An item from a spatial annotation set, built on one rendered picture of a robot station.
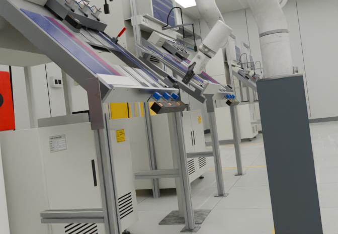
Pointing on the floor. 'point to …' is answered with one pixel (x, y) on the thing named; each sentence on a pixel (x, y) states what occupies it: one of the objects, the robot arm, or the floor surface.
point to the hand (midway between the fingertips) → (186, 79)
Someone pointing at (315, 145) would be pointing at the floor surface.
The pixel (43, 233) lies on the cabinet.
